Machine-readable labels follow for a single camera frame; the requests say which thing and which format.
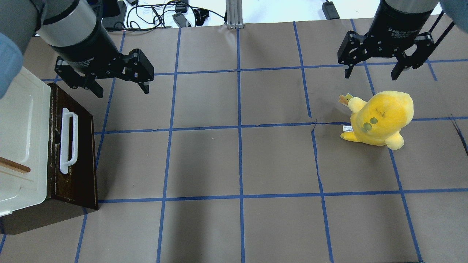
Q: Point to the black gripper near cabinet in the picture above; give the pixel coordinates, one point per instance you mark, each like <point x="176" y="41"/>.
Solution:
<point x="86" y="49"/>

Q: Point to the yellow plush dinosaur toy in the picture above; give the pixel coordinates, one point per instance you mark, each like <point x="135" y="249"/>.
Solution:
<point x="379" y="120"/>

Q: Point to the black gripper near toy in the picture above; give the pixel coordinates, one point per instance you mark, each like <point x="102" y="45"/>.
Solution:
<point x="395" y="22"/>

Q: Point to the black power adapter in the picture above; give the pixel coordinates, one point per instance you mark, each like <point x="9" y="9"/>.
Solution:
<point x="329" y="10"/>

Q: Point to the wooden cabinet door handle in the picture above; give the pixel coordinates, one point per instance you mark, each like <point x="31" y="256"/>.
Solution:
<point x="10" y="164"/>

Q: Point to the grey robot arm near toy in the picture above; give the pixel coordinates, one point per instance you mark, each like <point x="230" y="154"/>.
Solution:
<point x="456" y="10"/>

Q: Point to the aluminium frame post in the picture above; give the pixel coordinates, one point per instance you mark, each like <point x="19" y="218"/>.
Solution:
<point x="234" y="14"/>

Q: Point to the cream plastic cabinet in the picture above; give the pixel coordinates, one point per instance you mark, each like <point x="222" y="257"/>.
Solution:
<point x="24" y="139"/>

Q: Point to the grey robot arm near cabinet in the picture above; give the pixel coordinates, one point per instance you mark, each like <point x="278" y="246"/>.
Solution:
<point x="20" y="20"/>

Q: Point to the dark brown wooden drawer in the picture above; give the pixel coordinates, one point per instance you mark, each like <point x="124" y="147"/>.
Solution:
<point x="71" y="180"/>

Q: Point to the white drawer handle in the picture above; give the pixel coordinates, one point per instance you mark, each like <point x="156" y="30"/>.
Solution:
<point x="69" y="140"/>

